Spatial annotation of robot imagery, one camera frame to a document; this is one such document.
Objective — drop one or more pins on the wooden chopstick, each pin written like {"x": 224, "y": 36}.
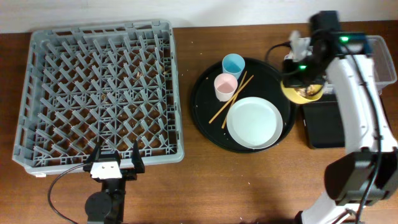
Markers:
{"x": 230, "y": 100}
{"x": 234, "y": 98}

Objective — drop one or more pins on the yellow plastic bowl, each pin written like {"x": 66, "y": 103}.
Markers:
{"x": 291, "y": 95}

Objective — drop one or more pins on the round black serving tray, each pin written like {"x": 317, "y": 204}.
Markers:
{"x": 265, "y": 84}

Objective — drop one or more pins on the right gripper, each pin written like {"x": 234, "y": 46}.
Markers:
{"x": 288, "y": 80}

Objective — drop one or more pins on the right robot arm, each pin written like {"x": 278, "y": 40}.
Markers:
{"x": 368, "y": 171}

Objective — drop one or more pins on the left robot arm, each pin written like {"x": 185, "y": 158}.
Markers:
{"x": 107, "y": 205}

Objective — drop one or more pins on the food scraps and rice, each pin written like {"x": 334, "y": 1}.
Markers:
{"x": 308, "y": 91}

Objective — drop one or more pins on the light grey round plate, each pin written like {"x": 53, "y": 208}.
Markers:
{"x": 254, "y": 123}

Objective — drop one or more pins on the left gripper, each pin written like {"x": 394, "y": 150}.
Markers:
{"x": 130, "y": 173}

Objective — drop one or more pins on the clear plastic waste bin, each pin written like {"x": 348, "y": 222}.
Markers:
{"x": 384, "y": 70}

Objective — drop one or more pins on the blue plastic cup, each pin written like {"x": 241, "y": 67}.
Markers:
{"x": 233, "y": 64}

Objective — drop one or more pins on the black rectangular tray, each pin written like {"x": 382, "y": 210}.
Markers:
{"x": 323, "y": 124}

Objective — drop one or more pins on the pink plastic cup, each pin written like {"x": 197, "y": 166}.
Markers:
{"x": 225, "y": 85}

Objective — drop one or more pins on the grey plastic dishwasher rack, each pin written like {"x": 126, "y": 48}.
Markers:
{"x": 114, "y": 85}

